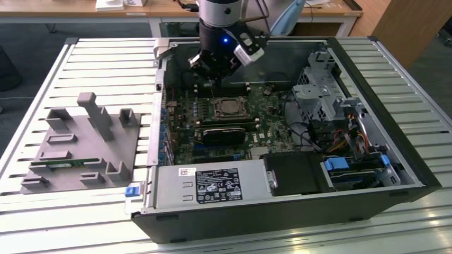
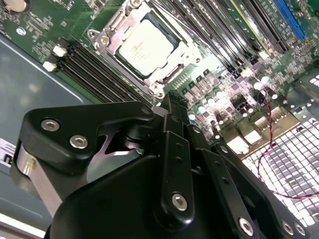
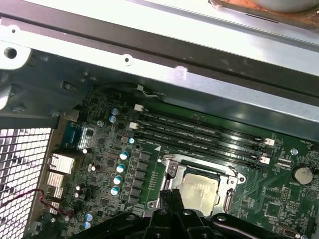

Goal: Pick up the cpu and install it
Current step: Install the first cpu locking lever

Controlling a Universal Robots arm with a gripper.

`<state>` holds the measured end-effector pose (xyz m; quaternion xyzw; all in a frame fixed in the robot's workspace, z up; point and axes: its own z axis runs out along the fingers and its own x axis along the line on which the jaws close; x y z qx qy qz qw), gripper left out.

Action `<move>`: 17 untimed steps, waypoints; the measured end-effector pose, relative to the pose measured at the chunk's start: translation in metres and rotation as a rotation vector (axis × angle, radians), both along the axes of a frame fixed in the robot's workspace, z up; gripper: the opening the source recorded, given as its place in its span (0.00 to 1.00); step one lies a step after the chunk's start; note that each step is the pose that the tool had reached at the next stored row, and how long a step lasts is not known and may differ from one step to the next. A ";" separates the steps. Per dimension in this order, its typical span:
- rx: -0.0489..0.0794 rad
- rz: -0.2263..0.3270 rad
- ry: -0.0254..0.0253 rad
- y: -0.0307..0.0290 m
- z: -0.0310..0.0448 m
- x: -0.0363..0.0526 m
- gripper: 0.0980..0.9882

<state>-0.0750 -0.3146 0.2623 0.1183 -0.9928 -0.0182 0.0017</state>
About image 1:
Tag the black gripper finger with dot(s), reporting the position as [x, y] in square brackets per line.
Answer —
[202, 64]
[231, 68]

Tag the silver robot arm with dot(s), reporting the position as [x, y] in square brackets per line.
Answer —
[220, 12]

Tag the CPU socket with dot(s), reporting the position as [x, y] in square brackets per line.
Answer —
[212, 113]

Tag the black RAM stick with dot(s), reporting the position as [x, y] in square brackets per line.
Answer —
[230, 121]
[230, 126]
[234, 86]

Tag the black graphics card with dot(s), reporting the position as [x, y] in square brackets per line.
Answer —
[224, 137]

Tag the silver metal drive cage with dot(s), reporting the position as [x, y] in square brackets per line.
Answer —
[318, 91]

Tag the green motherboard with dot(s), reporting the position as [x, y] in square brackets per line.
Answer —
[272, 132]

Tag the white box with print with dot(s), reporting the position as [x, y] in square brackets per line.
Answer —
[136, 2]

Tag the silver chipset heatsink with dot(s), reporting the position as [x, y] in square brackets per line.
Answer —
[259, 152]

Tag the plain white box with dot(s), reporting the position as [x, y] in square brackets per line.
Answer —
[110, 6]

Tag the black plastic drive cover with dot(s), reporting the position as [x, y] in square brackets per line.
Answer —
[296, 172]

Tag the blue disk carrier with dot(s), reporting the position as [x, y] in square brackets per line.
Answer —
[334, 165]

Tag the grey parts rack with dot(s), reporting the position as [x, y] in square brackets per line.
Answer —
[92, 158]

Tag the grey power supply unit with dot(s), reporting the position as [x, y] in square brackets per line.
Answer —
[172, 190]

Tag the green RAM stick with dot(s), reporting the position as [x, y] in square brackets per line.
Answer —
[78, 162]

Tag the blue case latch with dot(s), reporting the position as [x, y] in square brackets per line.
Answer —
[131, 191]

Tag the wooden cabinet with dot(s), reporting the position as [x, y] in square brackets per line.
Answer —
[414, 26]

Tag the small blue clip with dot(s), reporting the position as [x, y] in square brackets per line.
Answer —
[384, 160]

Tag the black open PC case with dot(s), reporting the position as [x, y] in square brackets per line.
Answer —
[247, 225]

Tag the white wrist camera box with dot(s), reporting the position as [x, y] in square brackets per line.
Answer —
[248, 50]

